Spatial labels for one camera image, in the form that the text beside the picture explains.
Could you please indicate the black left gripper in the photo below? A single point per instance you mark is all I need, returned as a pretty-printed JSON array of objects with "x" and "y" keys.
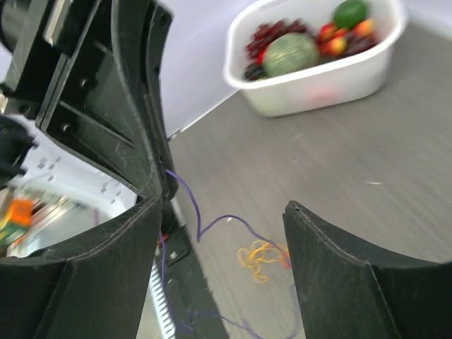
[{"x": 88, "y": 73}]

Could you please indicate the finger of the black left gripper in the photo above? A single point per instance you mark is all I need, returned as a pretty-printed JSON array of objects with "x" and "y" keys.
[{"x": 158, "y": 22}]

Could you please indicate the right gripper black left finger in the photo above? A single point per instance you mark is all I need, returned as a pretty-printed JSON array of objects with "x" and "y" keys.
[{"x": 92, "y": 285}]

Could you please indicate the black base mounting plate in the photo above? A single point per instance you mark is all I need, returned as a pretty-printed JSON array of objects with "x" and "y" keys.
[{"x": 191, "y": 303}]

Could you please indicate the red yellow peaches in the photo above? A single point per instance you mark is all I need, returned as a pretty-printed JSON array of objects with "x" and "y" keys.
[{"x": 336, "y": 42}]

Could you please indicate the dark red grape bunch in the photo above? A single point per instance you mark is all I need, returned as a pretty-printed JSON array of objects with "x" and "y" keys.
[{"x": 266, "y": 33}]

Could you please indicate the black grape bunch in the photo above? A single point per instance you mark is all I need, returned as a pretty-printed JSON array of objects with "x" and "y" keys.
[{"x": 254, "y": 72}]

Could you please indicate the white slotted cable duct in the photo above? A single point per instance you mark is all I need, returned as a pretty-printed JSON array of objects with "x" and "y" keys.
[{"x": 156, "y": 290}]

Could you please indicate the white plastic fruit basket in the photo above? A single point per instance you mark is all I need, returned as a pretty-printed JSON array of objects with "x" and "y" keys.
[{"x": 333, "y": 80}]

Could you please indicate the green lime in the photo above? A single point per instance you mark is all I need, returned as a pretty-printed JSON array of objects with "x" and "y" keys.
[{"x": 350, "y": 13}]

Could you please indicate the green striped melon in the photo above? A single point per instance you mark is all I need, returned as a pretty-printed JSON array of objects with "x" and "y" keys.
[{"x": 290, "y": 53}]

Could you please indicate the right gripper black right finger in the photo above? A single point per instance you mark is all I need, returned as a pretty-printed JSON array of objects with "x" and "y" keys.
[{"x": 348, "y": 287}]

